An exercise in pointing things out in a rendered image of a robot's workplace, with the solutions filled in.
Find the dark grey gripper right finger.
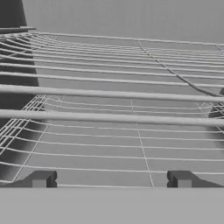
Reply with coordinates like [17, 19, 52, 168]
[166, 170, 224, 188]

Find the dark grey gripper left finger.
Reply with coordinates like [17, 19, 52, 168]
[5, 170, 58, 188]

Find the grey toaster oven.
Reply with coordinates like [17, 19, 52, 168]
[0, 0, 224, 188]

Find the grey wire toaster oven rack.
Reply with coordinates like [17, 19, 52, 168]
[0, 26, 224, 130]

